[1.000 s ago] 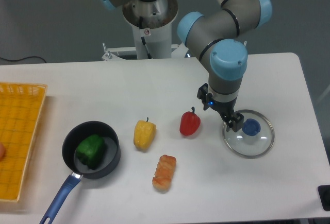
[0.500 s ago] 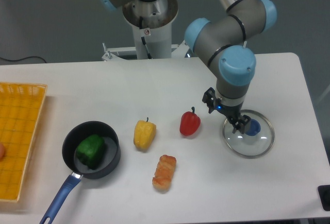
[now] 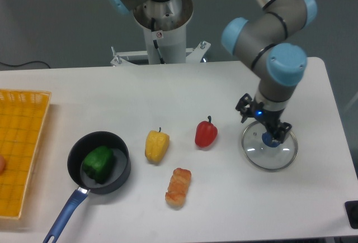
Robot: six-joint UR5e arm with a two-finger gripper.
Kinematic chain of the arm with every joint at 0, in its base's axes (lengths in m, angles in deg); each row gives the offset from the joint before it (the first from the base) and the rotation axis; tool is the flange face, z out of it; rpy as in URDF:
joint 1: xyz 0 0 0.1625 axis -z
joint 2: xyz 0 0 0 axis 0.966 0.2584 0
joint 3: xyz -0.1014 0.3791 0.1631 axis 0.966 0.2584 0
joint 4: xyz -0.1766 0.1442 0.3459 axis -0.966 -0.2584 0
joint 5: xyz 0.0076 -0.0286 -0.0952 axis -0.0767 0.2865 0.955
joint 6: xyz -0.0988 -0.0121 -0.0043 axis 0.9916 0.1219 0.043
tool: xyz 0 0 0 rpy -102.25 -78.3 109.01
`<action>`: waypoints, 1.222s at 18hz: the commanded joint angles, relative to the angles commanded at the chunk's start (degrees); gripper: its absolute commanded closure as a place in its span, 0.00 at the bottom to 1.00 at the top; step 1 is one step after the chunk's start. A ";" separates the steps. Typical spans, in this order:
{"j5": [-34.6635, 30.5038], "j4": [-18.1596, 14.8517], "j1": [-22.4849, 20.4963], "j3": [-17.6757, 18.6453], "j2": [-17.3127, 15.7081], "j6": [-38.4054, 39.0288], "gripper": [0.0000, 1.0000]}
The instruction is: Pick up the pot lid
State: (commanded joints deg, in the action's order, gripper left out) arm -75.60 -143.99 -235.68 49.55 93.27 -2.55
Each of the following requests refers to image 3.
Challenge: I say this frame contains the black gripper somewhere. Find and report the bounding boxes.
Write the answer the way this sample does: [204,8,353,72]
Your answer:
[235,93,292,144]

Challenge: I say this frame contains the glass pot lid blue knob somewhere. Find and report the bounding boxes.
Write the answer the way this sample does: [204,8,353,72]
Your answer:
[241,120,299,173]

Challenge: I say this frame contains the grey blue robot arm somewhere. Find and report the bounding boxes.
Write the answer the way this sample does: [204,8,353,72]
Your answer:
[109,0,317,147]

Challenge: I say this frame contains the red toy bell pepper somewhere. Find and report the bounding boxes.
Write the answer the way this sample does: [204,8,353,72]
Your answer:
[195,116,218,148]

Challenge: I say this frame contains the toy bread roll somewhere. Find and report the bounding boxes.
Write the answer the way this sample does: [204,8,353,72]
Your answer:
[165,168,192,208]

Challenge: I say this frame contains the yellow toy bell pepper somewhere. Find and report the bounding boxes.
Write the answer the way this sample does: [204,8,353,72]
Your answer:
[145,127,170,164]

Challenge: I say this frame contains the black device at table edge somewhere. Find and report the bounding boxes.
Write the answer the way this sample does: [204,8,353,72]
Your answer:
[345,201,358,229]

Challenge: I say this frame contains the green toy bell pepper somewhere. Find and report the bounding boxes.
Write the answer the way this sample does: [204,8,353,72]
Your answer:
[82,145,114,184]

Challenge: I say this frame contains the yellow woven basket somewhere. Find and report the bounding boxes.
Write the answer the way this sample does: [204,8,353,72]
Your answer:
[1,89,51,220]

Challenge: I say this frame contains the orange object in basket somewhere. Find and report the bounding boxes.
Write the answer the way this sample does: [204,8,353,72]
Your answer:
[0,155,6,174]

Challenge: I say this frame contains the black cable on pedestal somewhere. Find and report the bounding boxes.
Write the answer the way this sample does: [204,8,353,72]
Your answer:
[150,17,166,65]

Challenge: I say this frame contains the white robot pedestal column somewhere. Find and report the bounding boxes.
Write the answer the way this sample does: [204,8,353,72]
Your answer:
[133,0,194,64]

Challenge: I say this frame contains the black saucepan blue handle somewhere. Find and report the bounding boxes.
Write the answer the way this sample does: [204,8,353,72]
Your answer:
[44,131,131,242]

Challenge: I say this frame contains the white pedestal base frame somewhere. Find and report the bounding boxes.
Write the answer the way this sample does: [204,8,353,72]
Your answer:
[110,41,211,67]

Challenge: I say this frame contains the black floor cable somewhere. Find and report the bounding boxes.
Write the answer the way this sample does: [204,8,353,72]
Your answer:
[0,60,51,69]

